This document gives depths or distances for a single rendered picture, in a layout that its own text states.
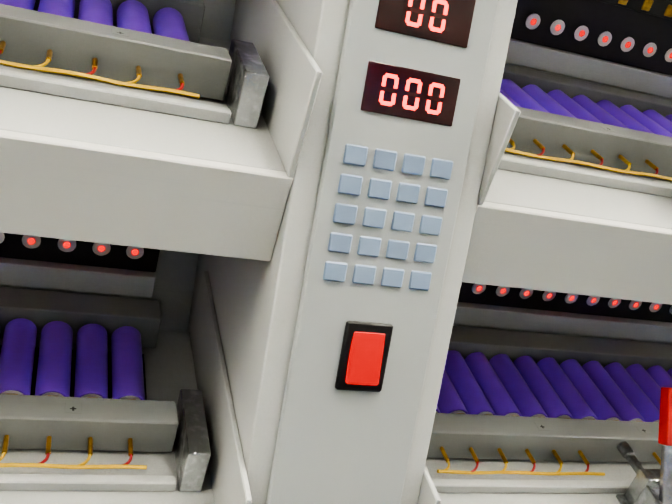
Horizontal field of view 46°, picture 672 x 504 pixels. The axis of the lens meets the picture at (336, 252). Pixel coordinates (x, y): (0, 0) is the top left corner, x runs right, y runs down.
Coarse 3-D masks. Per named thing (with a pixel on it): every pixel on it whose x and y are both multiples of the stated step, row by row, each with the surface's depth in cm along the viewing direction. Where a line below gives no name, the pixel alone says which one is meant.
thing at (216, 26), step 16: (208, 0) 52; (224, 0) 53; (208, 16) 52; (224, 16) 53; (208, 32) 53; (224, 32) 53; (512, 64) 60; (656, 96) 65; (160, 256) 55; (176, 256) 55; (192, 256) 55; (160, 272) 55; (176, 272) 55; (192, 272) 56; (32, 288) 52; (160, 288) 55; (176, 288) 55; (192, 288) 56; (160, 304) 55; (176, 304) 56; (176, 320) 56; (592, 336) 68
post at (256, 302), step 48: (240, 0) 51; (288, 0) 40; (336, 0) 35; (336, 48) 35; (480, 96) 38; (480, 144) 38; (288, 240) 36; (240, 288) 43; (288, 288) 37; (240, 336) 42; (288, 336) 37; (240, 384) 41; (432, 384) 40; (240, 432) 40
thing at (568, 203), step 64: (576, 0) 56; (640, 0) 57; (576, 64) 58; (640, 64) 60; (512, 128) 37; (576, 128) 47; (640, 128) 53; (512, 192) 42; (576, 192) 45; (640, 192) 48; (512, 256) 41; (576, 256) 42; (640, 256) 43
